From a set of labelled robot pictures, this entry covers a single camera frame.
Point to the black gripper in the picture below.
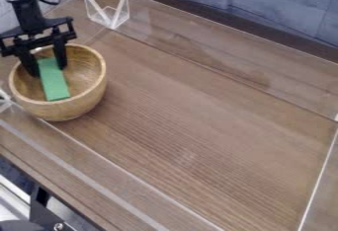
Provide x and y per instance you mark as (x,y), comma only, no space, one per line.
(17,42)

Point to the green stick block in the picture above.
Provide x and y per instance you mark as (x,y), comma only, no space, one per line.
(53,79)

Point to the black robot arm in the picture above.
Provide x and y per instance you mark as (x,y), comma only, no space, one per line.
(30,15)

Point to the wooden bowl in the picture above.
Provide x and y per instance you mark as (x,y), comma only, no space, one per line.
(86,78)

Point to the clear acrylic corner bracket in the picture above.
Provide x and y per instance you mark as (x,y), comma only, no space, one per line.
(109,16)

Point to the clear acrylic front wall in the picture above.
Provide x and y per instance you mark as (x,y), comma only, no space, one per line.
(114,198)

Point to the clear acrylic wall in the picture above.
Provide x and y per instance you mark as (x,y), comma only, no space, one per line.
(114,198)
(293,75)
(321,213)

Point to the black table leg bracket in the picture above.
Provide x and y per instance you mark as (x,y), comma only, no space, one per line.
(53,214)

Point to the clear acrylic back wall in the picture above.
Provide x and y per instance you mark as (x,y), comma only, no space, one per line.
(293,75)

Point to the clear acrylic right wall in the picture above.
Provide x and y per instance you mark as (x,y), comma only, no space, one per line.
(321,213)

